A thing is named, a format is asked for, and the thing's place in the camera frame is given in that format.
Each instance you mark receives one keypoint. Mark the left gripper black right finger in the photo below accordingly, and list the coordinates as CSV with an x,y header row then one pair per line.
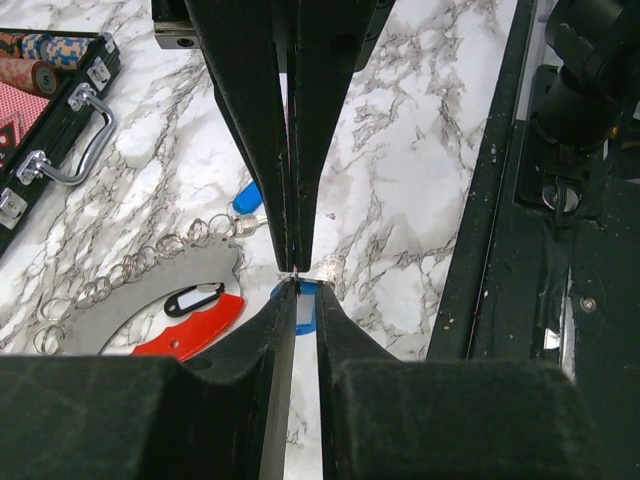
x,y
383,418

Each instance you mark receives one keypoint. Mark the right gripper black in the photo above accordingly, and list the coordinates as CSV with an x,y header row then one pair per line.
x,y
236,39

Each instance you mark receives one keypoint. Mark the red-handled metal keyring tool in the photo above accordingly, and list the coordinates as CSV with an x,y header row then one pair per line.
x,y
88,331

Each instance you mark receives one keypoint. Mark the black mounting rail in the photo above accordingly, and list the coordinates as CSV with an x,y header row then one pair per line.
x,y
546,263

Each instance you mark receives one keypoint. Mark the black tag on keyring tool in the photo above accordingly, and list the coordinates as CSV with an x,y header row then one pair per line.
x,y
191,298

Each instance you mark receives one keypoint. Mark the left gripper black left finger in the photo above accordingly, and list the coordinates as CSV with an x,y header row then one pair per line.
x,y
221,415

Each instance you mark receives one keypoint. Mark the pink playing card deck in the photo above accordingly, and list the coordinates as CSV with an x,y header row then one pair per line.
x,y
19,112

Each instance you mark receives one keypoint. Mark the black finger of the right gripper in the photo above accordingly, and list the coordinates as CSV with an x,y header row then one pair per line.
x,y
332,40

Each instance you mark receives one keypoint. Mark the blue plastic key tag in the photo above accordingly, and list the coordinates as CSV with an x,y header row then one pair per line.
x,y
301,308

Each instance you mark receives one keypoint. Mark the black poker chip case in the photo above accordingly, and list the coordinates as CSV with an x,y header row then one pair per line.
x,y
74,71

